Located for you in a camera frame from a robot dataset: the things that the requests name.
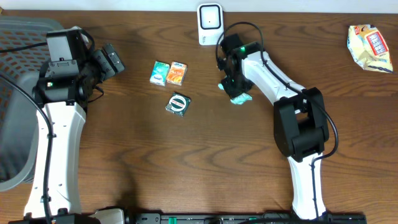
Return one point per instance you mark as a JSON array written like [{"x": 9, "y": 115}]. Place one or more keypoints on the green tissue pack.
[{"x": 159, "y": 73}]

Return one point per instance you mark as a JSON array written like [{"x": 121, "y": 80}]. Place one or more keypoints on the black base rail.
[{"x": 265, "y": 218}]

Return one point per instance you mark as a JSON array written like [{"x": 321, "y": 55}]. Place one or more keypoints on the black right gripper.
[{"x": 232, "y": 92}]

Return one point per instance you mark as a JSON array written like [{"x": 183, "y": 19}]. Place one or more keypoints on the dark green round packet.
[{"x": 178, "y": 104}]

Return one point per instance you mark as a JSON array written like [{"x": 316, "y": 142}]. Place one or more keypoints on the teal packet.
[{"x": 238, "y": 99}]

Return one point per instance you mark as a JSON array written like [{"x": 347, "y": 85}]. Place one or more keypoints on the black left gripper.
[{"x": 101, "y": 58}]

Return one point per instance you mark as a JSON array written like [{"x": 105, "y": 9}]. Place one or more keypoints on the yellow snack bag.
[{"x": 368, "y": 48}]

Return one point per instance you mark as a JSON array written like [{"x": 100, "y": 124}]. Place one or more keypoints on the white barcode scanner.
[{"x": 210, "y": 23}]

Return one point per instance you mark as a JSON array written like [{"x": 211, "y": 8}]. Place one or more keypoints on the orange tissue pack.
[{"x": 176, "y": 73}]

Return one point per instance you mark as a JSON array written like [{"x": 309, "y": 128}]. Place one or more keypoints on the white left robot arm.
[{"x": 55, "y": 187}]

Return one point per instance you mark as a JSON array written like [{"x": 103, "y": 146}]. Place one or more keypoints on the dark grey plastic basket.
[{"x": 23, "y": 51}]

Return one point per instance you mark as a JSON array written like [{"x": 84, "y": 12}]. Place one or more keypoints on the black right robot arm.
[{"x": 300, "y": 127}]

